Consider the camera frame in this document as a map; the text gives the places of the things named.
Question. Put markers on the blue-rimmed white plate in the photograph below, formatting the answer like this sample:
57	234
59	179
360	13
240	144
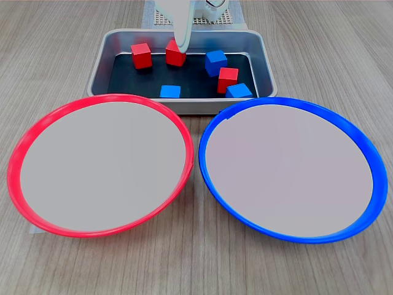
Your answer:
291	172

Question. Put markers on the small red cube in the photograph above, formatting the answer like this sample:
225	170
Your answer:
227	80
173	58
142	56

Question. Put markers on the small blue cube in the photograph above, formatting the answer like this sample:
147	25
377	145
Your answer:
215	61
239	91
169	91

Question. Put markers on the clear tape strip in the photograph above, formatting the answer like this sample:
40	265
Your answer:
37	230

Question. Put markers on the red-rimmed white plate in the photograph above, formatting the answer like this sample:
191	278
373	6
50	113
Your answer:
92	169

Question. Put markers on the pale perforated base plate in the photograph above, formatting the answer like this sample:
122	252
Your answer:
161	18

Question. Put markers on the steel tray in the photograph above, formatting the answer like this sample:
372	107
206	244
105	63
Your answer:
122	40

